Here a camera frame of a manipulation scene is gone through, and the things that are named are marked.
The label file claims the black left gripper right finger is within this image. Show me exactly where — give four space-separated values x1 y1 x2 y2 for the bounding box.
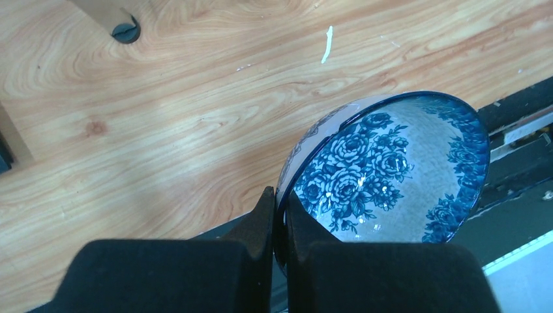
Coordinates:
285 194 500 312

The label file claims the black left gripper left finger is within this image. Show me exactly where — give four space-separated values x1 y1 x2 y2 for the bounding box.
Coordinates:
37 186 275 312

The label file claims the blue floral bowl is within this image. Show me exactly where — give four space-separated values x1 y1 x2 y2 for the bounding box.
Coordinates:
274 91 490 269

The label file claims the steel two-tier dish rack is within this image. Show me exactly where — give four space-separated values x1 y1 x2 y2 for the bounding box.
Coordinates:
70 0 142 44

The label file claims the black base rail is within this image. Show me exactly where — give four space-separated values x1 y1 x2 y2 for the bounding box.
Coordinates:
207 79 552 312

